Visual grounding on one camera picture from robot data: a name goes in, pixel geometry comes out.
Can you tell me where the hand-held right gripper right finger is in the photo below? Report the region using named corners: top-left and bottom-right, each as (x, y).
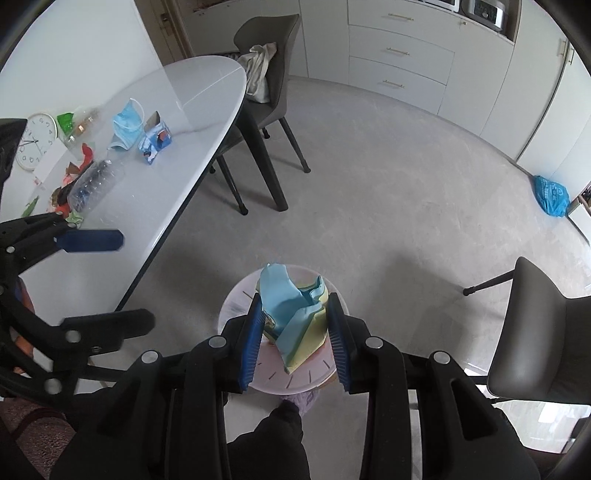
top-left (325, 293), bottom-right (541, 480)

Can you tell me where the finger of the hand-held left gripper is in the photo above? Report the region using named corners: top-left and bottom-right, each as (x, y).
top-left (28, 308), bottom-right (155, 398)
top-left (0, 213), bottom-right (124, 278)

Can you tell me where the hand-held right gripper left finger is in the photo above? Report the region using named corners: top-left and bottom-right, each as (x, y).
top-left (51, 293), bottom-right (269, 480)

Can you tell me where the round white waste bin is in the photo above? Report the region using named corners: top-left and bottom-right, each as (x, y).
top-left (218, 263), bottom-right (345, 395)

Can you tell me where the blue yellow paper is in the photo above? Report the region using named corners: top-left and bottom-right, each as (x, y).
top-left (257, 263), bottom-right (329, 376)

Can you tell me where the clear plastic bottle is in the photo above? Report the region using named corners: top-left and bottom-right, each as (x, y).
top-left (67, 160), bottom-right (126, 213)

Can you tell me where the pile of colourful wrappers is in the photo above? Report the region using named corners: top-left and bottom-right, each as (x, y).
top-left (48, 161), bottom-right (84, 222)

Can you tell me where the blue paper carton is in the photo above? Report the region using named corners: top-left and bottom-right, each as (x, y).
top-left (137, 111), bottom-right (174, 165)

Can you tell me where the white round clock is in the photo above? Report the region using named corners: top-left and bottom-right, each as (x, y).
top-left (15, 113), bottom-right (58, 171)

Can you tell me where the white flat box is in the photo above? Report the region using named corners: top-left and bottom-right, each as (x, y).
top-left (33, 145), bottom-right (70, 190)

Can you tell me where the purple slipper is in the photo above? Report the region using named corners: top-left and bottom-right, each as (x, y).
top-left (281, 388), bottom-right (321, 414)

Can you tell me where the clear plastic bag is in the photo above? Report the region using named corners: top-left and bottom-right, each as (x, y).
top-left (62, 106), bottom-right (102, 148)

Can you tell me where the person's black trouser leg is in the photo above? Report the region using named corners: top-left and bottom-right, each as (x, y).
top-left (226, 401), bottom-right (310, 480)

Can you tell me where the blue face mask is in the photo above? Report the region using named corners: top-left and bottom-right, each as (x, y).
top-left (107, 98), bottom-right (146, 152)

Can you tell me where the pink knitted clothing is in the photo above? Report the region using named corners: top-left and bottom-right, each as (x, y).
top-left (0, 397), bottom-right (77, 480)

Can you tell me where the white oval table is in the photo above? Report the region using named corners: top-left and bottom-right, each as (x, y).
top-left (0, 55), bottom-right (289, 319)

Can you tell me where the cream door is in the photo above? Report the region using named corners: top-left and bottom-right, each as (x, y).
top-left (136, 0), bottom-right (195, 61)

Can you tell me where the grey dining chair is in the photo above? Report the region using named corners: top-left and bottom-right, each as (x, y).
top-left (463, 257), bottom-right (591, 400)

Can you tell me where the beige cloth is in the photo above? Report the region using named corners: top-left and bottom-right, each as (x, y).
top-left (226, 42), bottom-right (278, 103)

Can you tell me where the grey chair with cloth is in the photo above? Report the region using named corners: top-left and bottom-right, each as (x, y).
top-left (210, 14), bottom-right (311, 217)

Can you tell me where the blue plastic bag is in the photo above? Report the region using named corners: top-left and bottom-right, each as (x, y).
top-left (534, 175), bottom-right (571, 217)

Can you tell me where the cream drawer cabinet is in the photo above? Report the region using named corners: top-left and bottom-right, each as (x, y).
top-left (346, 0), bottom-right (462, 116)

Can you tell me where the cream tall cupboard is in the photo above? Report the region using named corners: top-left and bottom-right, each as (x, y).
top-left (480, 28), bottom-right (591, 185)

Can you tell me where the silver kitchen appliance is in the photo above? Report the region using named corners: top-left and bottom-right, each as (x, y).
top-left (462, 0), bottom-right (506, 33)

